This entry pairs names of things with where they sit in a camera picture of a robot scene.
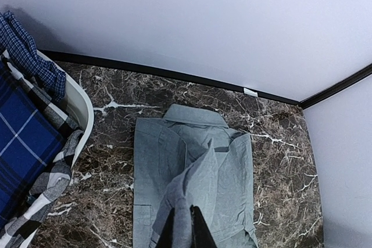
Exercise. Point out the white tag on back edge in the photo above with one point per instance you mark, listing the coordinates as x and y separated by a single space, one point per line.
250 92

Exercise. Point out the white laundry basket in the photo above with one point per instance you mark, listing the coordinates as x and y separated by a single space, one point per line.
78 105

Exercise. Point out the black right frame post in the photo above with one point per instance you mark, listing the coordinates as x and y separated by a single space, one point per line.
336 88

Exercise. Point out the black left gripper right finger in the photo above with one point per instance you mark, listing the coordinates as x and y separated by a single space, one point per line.
201 236

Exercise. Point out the blue plaid shirt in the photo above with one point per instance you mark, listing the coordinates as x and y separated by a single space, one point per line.
28 144

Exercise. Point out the blue small-check shirt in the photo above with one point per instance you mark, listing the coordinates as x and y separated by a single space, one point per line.
22 50

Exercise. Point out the black white checked shirt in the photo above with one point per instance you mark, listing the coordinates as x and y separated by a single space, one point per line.
54 180

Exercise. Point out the grey long sleeve shirt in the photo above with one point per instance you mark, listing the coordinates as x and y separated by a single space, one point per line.
191 157

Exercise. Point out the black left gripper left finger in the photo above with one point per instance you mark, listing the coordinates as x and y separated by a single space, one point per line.
166 237

